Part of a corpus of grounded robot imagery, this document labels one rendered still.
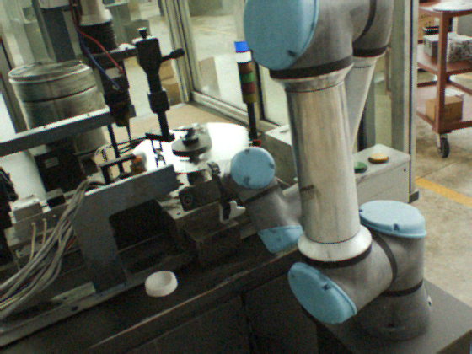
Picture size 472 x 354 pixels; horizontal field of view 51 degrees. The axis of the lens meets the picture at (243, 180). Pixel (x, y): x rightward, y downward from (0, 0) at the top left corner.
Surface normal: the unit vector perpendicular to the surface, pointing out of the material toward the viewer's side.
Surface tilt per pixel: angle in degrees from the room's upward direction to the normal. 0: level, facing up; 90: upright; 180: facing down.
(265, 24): 82
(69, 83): 90
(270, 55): 82
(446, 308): 0
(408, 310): 72
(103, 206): 90
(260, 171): 58
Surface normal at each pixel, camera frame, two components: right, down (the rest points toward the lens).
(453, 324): -0.14, -0.89
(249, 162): 0.22, -0.15
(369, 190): 0.50, 0.32
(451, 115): 0.09, 0.43
